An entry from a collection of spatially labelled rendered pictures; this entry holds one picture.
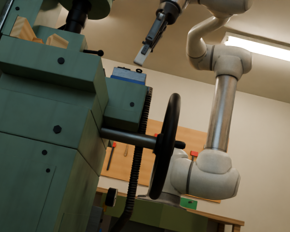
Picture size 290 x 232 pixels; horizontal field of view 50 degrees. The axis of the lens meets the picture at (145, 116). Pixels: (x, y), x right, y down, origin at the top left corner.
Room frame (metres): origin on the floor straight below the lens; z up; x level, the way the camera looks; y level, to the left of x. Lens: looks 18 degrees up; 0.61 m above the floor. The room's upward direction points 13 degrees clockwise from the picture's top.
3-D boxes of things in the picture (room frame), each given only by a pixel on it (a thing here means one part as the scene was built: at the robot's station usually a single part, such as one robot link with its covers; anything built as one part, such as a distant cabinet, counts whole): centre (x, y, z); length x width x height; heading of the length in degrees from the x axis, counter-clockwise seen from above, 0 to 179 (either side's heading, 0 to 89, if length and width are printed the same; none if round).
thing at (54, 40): (0.62, 0.23, 0.92); 0.04 x 0.03 x 0.04; 131
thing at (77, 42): (0.84, 0.29, 1.03); 0.14 x 0.07 x 0.09; 88
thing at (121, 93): (0.87, 0.08, 0.91); 0.15 x 0.14 x 0.09; 178
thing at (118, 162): (4.15, -0.22, 1.50); 2.00 x 0.04 x 0.90; 91
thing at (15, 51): (0.87, 0.16, 0.87); 0.61 x 0.30 x 0.06; 178
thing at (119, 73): (0.88, 0.07, 0.99); 0.13 x 0.11 x 0.06; 178
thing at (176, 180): (1.47, -0.18, 0.86); 0.18 x 0.16 x 0.22; 73
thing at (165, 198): (1.48, -0.15, 0.72); 0.22 x 0.18 x 0.06; 58
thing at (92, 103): (0.83, 0.21, 0.82); 0.40 x 0.21 x 0.04; 178
